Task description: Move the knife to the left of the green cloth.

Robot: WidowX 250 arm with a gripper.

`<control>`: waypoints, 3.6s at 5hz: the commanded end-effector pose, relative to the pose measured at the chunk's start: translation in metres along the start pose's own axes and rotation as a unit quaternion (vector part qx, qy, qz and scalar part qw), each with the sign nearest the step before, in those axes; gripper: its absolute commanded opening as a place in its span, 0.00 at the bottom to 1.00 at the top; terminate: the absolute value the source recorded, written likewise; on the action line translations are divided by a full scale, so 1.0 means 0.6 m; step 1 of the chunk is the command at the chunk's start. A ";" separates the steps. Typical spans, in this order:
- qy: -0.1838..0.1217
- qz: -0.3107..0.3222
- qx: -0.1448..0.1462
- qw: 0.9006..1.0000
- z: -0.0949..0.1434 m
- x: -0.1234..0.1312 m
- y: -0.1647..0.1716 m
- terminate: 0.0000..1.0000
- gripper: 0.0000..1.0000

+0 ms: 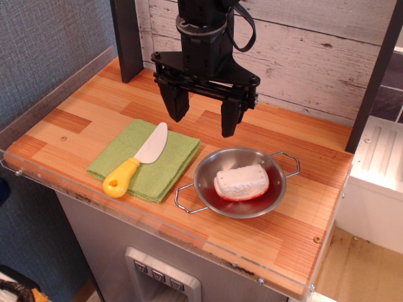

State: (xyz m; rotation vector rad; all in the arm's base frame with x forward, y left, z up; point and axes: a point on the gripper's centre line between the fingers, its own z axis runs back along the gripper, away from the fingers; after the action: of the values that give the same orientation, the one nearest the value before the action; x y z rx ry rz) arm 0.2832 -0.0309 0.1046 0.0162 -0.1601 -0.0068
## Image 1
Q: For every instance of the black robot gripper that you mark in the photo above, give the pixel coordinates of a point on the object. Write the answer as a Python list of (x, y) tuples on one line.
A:
[(205, 65)]

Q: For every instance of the yellow handled toy knife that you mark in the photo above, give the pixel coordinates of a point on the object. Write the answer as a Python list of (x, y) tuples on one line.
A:
[(116, 183)]

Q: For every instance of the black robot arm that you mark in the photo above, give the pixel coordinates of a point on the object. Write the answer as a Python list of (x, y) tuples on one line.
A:
[(208, 12)]

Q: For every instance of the green folded cloth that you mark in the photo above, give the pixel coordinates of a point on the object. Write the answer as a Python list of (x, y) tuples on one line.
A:
[(153, 181)]

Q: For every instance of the white red toy food piece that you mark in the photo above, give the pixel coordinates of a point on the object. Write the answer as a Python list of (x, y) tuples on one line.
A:
[(241, 184)]

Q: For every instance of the grey toy fridge cabinet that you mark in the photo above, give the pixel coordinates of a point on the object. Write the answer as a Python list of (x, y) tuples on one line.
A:
[(104, 237)]

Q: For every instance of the silver dispenser button panel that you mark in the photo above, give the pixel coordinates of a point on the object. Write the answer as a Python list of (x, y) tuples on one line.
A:
[(155, 280)]

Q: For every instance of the white toy sink unit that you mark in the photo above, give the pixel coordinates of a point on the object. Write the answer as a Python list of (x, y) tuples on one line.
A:
[(371, 204)]

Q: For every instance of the clear acrylic table guard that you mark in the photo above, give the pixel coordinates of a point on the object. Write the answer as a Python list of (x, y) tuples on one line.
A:
[(281, 247)]

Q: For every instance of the orange object bottom left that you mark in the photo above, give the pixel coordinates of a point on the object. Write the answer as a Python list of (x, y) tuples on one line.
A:
[(39, 296)]

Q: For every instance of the dark woven object bottom left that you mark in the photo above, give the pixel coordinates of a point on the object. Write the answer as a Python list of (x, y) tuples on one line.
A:
[(20, 292)]

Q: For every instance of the silver metal bowl with handles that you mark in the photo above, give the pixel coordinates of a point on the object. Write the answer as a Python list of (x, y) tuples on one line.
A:
[(232, 158)]

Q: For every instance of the dark right shelf post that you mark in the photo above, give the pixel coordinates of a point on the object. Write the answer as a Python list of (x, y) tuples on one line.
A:
[(380, 68)]

